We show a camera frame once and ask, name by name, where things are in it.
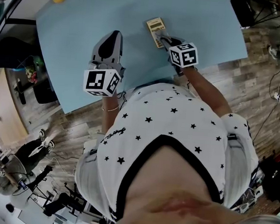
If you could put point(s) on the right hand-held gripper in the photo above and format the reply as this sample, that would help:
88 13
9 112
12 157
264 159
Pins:
184 55

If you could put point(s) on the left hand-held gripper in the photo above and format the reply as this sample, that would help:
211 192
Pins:
100 81

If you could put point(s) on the grey cloth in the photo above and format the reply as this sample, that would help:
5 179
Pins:
160 33

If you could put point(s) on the beige calculator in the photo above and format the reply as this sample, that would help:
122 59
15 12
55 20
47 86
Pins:
154 25

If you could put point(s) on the person's right forearm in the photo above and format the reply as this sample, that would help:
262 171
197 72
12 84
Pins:
205 90

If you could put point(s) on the person's left forearm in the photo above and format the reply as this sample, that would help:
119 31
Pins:
109 117

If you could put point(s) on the bunch of flowers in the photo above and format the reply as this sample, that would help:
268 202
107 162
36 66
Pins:
31 72

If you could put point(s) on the white star print shirt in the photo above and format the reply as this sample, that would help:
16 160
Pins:
168 125

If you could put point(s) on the black office chair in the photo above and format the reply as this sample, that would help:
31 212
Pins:
256 9

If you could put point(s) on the white power strip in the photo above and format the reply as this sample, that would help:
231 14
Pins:
277 96

